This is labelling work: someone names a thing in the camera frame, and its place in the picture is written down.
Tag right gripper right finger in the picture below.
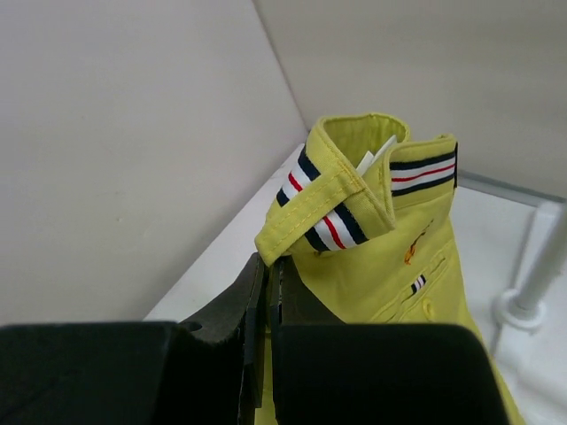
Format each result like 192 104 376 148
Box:
269 259 509 424

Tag white clothes rack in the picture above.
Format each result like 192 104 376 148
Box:
493 202 566 362

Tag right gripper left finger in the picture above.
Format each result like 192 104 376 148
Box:
1 255 266 424

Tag yellow trousers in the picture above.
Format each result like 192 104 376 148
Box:
255 113 524 424

